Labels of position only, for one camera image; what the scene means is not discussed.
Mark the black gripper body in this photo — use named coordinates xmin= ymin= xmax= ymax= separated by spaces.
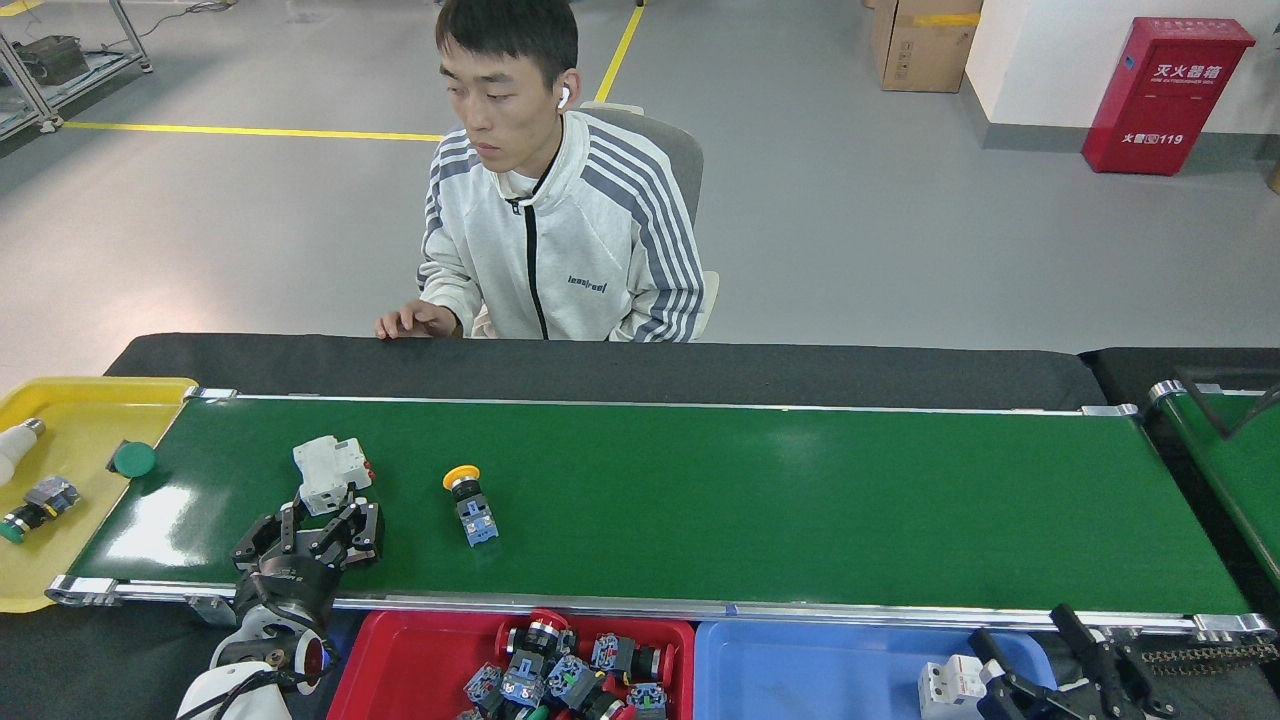
xmin=233 ymin=553 xmax=344 ymax=629

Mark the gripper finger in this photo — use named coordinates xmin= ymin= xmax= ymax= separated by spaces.
xmin=967 ymin=627 xmax=1086 ymax=720
xmin=232 ymin=498 xmax=309 ymax=573
xmin=308 ymin=496 xmax=385 ymax=573
xmin=1048 ymin=603 xmax=1186 ymax=720

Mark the white circuit breaker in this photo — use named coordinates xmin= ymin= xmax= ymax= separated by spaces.
xmin=918 ymin=655 xmax=993 ymax=720
xmin=293 ymin=436 xmax=374 ymax=516

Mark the yellow mushroom push button switch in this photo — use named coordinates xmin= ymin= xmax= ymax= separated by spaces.
xmin=442 ymin=464 xmax=502 ymax=548

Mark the red plastic tray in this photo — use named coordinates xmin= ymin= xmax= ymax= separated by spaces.
xmin=327 ymin=610 xmax=697 ymax=720

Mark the yellow plastic tray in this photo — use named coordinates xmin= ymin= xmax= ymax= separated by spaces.
xmin=0 ymin=376 xmax=199 ymax=614

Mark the blue plastic tray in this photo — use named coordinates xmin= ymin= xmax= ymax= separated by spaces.
xmin=693 ymin=620 xmax=1061 ymax=720

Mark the short green conveyor belt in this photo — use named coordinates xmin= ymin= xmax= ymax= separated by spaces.
xmin=1148 ymin=380 xmax=1280 ymax=591

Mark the long green conveyor belt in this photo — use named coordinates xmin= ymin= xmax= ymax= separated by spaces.
xmin=45 ymin=387 xmax=1279 ymax=641

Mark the person's right hand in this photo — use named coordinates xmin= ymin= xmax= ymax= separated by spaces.
xmin=375 ymin=298 xmax=463 ymax=341

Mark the white light bulb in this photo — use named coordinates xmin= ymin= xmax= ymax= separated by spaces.
xmin=0 ymin=418 xmax=47 ymax=486

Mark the person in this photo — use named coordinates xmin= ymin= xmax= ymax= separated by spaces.
xmin=417 ymin=0 xmax=707 ymax=343

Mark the grey office chair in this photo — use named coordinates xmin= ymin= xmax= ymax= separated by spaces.
xmin=470 ymin=102 xmax=721 ymax=341

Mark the silver metal rack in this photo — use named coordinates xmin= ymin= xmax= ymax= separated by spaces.
xmin=0 ymin=0 xmax=154 ymax=136

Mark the black box on rack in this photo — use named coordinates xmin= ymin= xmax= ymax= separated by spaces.
xmin=15 ymin=35 xmax=91 ymax=86

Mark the red fire extinguisher cabinet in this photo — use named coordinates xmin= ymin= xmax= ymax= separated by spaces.
xmin=1081 ymin=16 xmax=1257 ymax=177

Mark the brown cardboard box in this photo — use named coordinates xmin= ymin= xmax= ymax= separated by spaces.
xmin=868 ymin=0 xmax=984 ymax=94

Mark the conveyor drive chain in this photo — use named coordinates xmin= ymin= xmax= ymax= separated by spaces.
xmin=1140 ymin=640 xmax=1280 ymax=679

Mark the black metal bracket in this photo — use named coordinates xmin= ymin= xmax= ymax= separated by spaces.
xmin=1172 ymin=368 xmax=1280 ymax=441

